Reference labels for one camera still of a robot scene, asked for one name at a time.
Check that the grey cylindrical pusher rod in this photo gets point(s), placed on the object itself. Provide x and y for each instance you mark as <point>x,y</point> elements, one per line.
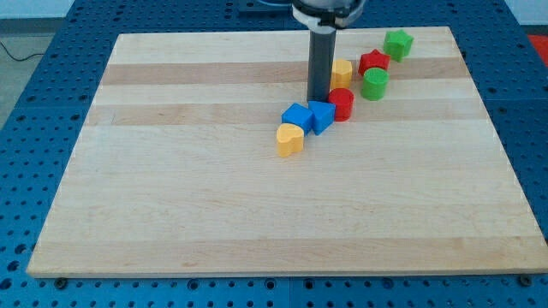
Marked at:
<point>321,51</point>

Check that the white robot tool flange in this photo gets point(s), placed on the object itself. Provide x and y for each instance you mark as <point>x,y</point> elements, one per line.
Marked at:
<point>335,14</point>

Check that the yellow hexagon block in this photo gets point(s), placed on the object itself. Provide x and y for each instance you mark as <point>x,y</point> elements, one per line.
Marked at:
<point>341,74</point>

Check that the red circle block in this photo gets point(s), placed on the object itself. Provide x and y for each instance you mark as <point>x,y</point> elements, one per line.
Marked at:
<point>343,99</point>

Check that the green circle block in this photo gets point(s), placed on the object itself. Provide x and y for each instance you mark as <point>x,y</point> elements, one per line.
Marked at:
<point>374,84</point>

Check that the red star block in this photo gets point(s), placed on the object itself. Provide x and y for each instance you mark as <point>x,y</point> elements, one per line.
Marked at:
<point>373,59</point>

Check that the blue triangle block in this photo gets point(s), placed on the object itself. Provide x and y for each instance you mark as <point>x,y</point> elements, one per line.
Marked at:
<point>323,115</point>

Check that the green star block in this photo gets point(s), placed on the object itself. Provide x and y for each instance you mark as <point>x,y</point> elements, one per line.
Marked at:
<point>397,44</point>

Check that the blue cube block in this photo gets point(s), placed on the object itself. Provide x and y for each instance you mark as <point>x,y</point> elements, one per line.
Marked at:
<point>300,116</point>

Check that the yellow heart block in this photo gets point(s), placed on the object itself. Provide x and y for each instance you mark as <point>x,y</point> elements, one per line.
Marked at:
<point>290,139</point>

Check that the wooden board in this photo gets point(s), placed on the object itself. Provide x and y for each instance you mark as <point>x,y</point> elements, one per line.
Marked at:
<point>175,172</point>

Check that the red object at edge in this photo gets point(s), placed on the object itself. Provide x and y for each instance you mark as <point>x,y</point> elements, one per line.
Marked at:
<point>540,44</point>

